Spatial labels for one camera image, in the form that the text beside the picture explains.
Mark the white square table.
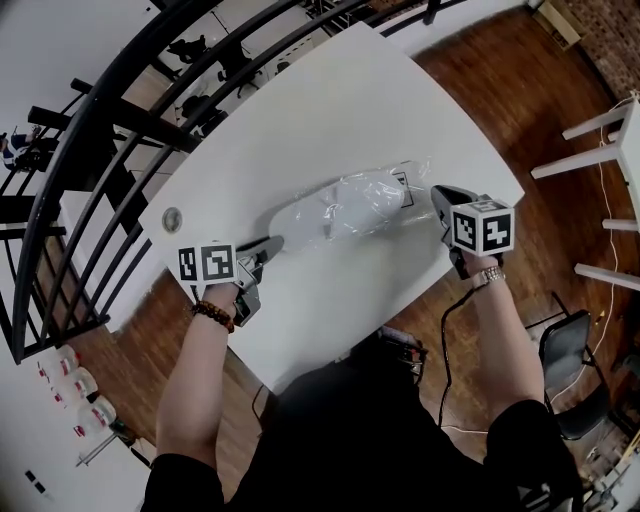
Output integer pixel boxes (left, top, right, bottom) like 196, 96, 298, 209
142, 22, 526, 397

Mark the clear plastic bag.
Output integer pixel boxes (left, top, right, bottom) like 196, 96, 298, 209
293, 157, 437, 242

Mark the brown cardboard box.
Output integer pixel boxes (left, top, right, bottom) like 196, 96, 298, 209
532, 0, 587, 52

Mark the person's right hand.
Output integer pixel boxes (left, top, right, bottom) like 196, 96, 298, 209
459, 252, 504, 277

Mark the brown beaded bracelet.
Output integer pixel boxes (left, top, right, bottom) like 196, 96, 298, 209
191, 298, 236, 335

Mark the black folding chair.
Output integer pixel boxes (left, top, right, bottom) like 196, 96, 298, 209
524, 292, 617, 442

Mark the white floor cable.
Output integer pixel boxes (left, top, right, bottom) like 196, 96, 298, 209
597, 92, 640, 347

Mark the person's right forearm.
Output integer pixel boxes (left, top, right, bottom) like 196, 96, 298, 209
469, 279, 547, 437

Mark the silver metal wristwatch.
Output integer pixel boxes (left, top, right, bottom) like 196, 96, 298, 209
472, 264, 504, 290

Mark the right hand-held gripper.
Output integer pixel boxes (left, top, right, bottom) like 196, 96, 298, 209
430, 184, 516, 282

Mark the person's left forearm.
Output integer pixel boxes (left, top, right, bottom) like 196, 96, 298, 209
155, 309, 237, 457

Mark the white side table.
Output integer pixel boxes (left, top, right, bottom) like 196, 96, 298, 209
529, 97, 640, 292

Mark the person's black shirt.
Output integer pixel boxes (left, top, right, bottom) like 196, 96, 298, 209
144, 332, 584, 512

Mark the person's left hand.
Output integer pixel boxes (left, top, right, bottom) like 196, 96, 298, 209
199, 281, 242, 314

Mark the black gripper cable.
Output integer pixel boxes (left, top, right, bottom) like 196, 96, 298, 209
438, 284, 482, 432

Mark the black metal railing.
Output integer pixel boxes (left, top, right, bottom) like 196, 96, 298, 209
0, 0, 451, 367

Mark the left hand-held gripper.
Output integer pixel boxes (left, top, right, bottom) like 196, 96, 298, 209
177, 235, 286, 329

